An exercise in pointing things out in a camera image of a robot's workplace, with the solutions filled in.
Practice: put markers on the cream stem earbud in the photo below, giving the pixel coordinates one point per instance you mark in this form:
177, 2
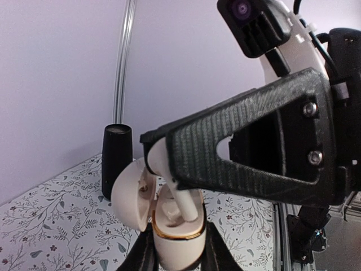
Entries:
158, 163

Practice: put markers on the right aluminium frame post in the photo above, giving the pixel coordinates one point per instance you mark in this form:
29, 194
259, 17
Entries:
122, 60

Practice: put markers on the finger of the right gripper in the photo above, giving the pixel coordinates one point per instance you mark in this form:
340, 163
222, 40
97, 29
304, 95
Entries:
153, 141
274, 143

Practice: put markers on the cream earbud case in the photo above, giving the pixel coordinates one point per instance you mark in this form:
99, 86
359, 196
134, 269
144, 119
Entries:
140, 205

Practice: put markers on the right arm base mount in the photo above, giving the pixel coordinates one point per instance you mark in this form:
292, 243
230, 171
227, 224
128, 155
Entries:
306, 232

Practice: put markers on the dark brown vase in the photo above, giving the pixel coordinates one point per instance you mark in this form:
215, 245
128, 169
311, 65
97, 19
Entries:
117, 154

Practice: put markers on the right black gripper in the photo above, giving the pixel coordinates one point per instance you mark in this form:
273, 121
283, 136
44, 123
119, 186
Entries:
342, 113

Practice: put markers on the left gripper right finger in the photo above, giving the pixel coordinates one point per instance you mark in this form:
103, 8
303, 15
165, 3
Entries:
216, 255

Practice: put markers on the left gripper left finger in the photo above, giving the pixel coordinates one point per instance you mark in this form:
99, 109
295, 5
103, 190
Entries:
142, 255

